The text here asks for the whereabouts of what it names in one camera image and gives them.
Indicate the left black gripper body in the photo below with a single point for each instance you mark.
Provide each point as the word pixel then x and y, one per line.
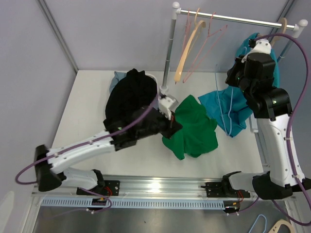
pixel 163 125

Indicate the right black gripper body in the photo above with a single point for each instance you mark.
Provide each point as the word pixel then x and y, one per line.
pixel 235 77

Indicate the green t shirt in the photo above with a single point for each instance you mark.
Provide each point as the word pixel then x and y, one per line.
pixel 197 135

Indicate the teal t shirt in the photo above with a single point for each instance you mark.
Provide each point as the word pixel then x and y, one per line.
pixel 240 111

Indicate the black t shirt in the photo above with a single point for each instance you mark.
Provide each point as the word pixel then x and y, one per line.
pixel 129 95

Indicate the beige wooden hanger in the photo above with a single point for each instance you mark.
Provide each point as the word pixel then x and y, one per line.
pixel 198 27
pixel 283 22

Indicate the light blue wire hanger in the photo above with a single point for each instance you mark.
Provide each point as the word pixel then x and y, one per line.
pixel 224 100

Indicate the grey blue t shirt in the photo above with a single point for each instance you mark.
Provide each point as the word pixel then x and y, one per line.
pixel 117 77

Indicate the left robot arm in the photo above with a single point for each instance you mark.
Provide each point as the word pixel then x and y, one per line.
pixel 55 166

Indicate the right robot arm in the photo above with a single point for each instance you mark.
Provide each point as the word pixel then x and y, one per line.
pixel 272 109

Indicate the blue hanger on floor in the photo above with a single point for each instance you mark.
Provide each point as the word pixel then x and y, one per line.
pixel 259 224

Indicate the wooden hanger on floor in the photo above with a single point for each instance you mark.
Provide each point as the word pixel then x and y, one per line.
pixel 276 227

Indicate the white plastic basket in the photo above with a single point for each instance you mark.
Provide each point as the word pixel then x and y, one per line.
pixel 157 86

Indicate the metal clothes rack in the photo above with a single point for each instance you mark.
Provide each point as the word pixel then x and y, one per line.
pixel 177 10

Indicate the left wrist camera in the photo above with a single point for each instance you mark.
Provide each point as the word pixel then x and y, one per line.
pixel 166 103

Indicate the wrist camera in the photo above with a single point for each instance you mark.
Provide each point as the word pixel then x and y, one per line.
pixel 166 103
pixel 261 46

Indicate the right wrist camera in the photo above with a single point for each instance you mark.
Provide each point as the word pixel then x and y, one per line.
pixel 261 46

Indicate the aluminium mounting rail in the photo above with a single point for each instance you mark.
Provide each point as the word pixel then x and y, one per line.
pixel 144 187

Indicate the white slotted cable duct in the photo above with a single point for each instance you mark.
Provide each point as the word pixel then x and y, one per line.
pixel 135 203

